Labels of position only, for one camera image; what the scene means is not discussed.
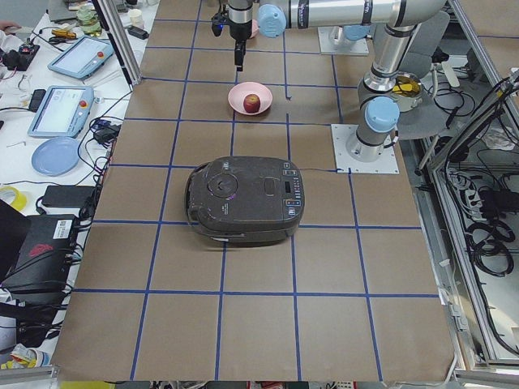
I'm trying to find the pink bowl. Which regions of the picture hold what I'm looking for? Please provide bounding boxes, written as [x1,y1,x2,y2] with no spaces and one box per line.
[250,19,259,39]

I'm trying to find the red apple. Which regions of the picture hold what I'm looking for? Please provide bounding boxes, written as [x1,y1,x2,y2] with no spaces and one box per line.
[242,93,261,113]

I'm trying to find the steel bowl on chair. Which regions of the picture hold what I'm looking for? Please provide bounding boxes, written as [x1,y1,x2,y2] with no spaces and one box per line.
[392,73,422,113]

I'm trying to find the light blue plate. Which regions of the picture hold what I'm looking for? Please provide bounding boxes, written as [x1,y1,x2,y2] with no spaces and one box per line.
[31,137,79,177]

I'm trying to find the aluminium frame post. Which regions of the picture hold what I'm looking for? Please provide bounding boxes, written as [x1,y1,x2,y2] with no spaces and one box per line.
[92,0,142,86]

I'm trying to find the black power adapter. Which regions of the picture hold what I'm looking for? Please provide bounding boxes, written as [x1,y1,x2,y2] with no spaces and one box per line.
[41,186,94,208]

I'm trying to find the blue teach pendant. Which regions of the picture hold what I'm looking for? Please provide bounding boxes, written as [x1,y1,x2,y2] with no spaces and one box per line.
[28,85,94,138]
[47,36,114,79]

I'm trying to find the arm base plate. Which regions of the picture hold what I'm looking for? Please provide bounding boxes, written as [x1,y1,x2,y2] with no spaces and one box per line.
[331,124,399,174]
[318,25,371,56]

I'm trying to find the blue teach pendant far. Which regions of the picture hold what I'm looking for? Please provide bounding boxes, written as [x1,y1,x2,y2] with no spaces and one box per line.
[47,36,114,79]

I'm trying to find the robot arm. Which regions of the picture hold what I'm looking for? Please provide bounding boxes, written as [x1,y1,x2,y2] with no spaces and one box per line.
[212,0,444,162]

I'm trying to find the pink plate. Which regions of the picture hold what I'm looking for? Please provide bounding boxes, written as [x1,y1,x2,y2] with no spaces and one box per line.
[228,82,272,115]

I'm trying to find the dark grey rice cooker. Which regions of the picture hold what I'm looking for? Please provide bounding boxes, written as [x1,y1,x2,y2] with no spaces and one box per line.
[185,156,305,244]

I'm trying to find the blue teach pendant near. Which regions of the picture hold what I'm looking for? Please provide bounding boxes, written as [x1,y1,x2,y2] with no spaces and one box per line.
[28,85,94,138]

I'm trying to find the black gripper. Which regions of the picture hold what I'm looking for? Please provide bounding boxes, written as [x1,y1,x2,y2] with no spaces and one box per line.
[227,0,253,72]

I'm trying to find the black laptop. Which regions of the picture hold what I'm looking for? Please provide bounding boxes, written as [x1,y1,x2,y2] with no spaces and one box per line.
[1,202,79,305]

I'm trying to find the yellow tape roll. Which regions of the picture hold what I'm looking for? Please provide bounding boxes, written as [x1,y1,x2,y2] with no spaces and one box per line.
[0,186,28,212]

